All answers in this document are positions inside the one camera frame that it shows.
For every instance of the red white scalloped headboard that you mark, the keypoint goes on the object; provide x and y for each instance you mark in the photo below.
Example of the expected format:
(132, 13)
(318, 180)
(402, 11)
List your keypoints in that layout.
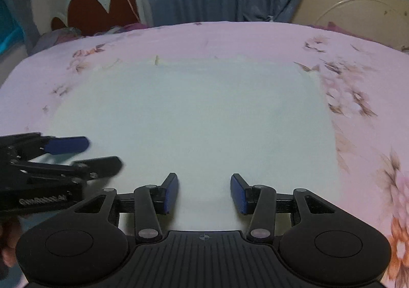
(92, 15)

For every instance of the teal window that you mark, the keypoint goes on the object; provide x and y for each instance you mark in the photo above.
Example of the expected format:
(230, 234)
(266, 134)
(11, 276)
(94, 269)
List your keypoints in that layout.
(9, 39)

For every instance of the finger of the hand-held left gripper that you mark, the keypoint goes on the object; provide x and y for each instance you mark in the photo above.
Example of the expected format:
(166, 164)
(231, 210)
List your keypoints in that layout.
(67, 145)
(105, 166)

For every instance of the pink crumpled cloth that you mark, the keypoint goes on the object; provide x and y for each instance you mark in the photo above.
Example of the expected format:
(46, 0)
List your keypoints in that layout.
(124, 29)

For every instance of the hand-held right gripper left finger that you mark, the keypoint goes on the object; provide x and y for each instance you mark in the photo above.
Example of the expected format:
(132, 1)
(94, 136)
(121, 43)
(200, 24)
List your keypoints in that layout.
(171, 194)

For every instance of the pink floral bedsheet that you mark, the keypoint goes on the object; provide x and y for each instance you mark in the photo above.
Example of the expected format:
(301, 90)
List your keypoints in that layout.
(255, 42)

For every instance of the magenta cloth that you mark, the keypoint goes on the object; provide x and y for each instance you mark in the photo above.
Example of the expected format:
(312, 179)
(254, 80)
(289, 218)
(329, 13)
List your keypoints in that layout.
(332, 29)

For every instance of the pale green knit sweater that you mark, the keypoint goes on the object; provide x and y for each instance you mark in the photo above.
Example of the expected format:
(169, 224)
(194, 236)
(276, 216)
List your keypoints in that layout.
(207, 115)

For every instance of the pillows and clothes pile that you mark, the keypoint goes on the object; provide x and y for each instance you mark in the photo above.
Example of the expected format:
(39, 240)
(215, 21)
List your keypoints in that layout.
(57, 38)

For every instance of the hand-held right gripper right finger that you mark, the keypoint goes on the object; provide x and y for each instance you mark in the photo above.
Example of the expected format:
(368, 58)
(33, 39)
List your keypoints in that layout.
(238, 194)

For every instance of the person's left hand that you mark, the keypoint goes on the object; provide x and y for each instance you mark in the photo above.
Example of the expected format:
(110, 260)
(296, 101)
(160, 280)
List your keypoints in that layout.
(9, 243)

